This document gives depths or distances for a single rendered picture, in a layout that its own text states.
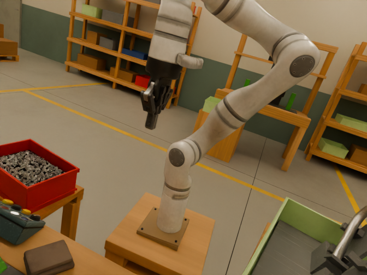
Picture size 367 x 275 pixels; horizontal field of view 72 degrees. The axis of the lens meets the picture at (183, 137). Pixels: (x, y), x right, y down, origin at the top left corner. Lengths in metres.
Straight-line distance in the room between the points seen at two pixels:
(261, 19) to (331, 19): 5.19
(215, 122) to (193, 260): 0.46
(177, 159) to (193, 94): 5.30
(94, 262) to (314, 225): 0.92
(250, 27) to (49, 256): 0.71
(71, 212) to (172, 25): 0.92
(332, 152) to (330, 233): 4.18
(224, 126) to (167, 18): 0.32
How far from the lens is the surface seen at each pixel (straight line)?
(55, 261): 0.74
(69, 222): 1.26
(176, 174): 0.80
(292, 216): 1.30
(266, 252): 1.09
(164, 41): 0.53
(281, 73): 0.64
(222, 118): 0.69
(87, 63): 6.92
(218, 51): 5.88
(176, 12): 0.53
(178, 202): 0.86
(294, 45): 0.64
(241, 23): 0.59
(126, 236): 0.92
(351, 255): 1.01
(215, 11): 0.57
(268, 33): 0.66
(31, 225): 0.82
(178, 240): 0.92
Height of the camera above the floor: 1.49
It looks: 21 degrees down
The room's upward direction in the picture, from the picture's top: 16 degrees clockwise
